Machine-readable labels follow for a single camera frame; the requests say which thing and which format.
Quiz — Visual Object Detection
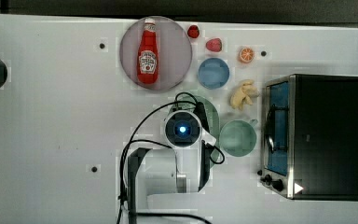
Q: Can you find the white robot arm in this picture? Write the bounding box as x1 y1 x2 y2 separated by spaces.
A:
125 110 216 224

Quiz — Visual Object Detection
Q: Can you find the blue bowl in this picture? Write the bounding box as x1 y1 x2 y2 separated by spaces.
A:
198 58 230 90

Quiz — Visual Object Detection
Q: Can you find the grey round plate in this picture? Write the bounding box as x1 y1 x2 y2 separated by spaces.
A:
119 16 192 91

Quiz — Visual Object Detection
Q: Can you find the green mug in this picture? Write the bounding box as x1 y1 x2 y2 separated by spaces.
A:
219 119 258 157

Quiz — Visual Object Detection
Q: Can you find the red ketchup bottle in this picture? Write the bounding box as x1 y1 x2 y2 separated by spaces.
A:
137 18 158 84

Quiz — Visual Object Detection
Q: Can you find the yellow banana toy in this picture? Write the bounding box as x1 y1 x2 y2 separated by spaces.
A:
230 79 259 110

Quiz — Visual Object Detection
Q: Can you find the pink strawberry toy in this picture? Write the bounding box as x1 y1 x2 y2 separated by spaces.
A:
206 38 222 52

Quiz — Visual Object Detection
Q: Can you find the dark red strawberry toy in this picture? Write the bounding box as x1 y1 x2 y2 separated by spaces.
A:
187 25 200 38

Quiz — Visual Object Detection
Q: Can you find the orange slice toy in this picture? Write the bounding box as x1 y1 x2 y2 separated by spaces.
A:
239 47 255 63

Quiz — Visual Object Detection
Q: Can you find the black toaster oven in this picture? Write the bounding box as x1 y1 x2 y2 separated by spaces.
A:
257 74 358 202

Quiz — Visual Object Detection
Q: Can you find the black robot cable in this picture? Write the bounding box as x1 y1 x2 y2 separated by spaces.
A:
116 91 226 224

